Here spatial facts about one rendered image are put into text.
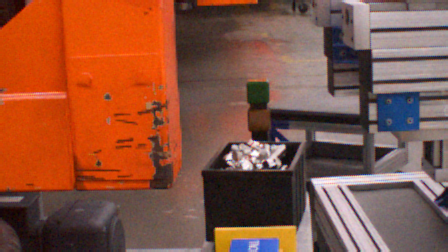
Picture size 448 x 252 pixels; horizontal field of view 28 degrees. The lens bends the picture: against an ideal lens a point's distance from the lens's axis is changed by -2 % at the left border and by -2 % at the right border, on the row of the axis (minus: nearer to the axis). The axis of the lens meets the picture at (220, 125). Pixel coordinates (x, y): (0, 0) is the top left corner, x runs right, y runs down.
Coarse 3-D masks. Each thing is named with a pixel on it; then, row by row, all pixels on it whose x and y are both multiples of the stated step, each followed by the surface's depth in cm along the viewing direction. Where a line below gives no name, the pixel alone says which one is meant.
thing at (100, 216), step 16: (0, 208) 173; (16, 208) 172; (32, 208) 177; (64, 208) 179; (80, 208) 178; (96, 208) 178; (112, 208) 181; (16, 224) 173; (32, 224) 176; (48, 224) 170; (64, 224) 170; (80, 224) 170; (96, 224) 170; (112, 224) 175; (32, 240) 174; (48, 240) 170; (64, 240) 169; (80, 240) 169; (96, 240) 169; (112, 240) 172
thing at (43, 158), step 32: (0, 32) 145; (32, 32) 144; (0, 64) 146; (32, 64) 146; (64, 64) 145; (0, 96) 146; (32, 96) 145; (64, 96) 144; (0, 128) 146; (32, 128) 145; (64, 128) 145; (0, 160) 147; (32, 160) 146; (64, 160) 146
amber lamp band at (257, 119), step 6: (252, 114) 161; (258, 114) 161; (264, 114) 161; (252, 120) 162; (258, 120) 162; (264, 120) 162; (270, 120) 163; (252, 126) 162; (258, 126) 162; (264, 126) 162; (270, 126) 162
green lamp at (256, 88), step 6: (246, 84) 161; (252, 84) 160; (258, 84) 160; (264, 84) 160; (252, 90) 161; (258, 90) 161; (264, 90) 160; (252, 96) 161; (258, 96) 161; (264, 96) 161; (252, 102) 161; (258, 102) 161; (264, 102) 161
